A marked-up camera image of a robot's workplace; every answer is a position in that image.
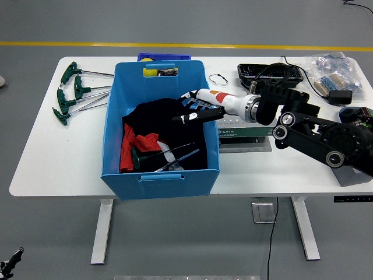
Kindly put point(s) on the electronic parts heap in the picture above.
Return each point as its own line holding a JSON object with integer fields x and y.
{"x": 364, "y": 115}

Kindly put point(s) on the clear plastic parts bag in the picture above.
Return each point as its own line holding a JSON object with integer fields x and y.
{"x": 335, "y": 64}

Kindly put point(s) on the white table leg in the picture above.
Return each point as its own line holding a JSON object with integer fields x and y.
{"x": 102, "y": 233}
{"x": 306, "y": 233}

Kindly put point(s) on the tan resistor strip bundle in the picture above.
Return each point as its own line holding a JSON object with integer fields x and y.
{"x": 327, "y": 84}

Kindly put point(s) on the dark blue plastic bin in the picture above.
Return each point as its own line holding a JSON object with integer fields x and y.
{"x": 166, "y": 55}

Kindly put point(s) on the black power adapter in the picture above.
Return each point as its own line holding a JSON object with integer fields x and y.
{"x": 339, "y": 97}

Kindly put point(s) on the black table control panel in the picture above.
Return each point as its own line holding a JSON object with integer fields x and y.
{"x": 352, "y": 199}

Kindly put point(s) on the black red white garment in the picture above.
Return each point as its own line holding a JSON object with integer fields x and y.
{"x": 157, "y": 119}

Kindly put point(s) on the person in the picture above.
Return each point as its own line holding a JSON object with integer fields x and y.
{"x": 2, "y": 81}

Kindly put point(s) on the black white robot left hand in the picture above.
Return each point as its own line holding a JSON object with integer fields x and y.
{"x": 11, "y": 259}

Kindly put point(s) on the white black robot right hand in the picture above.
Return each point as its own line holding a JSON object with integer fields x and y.
{"x": 230, "y": 103}

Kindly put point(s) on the pale blue oval tray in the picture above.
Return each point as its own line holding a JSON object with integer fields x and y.
{"x": 345, "y": 112}

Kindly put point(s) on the blue plastic storage box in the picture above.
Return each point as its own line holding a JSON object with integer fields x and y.
{"x": 160, "y": 188}

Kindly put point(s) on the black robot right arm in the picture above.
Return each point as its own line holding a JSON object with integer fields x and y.
{"x": 320, "y": 137}

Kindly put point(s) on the green grey wrench stand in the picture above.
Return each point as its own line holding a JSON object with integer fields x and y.
{"x": 242, "y": 132}

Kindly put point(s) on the metal floor plate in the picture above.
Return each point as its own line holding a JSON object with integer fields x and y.
{"x": 262, "y": 213}

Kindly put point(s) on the grey foam block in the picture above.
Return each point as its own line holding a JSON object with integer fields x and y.
{"x": 349, "y": 178}

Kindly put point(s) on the black plastic tray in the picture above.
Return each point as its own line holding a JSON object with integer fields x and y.
{"x": 253, "y": 71}

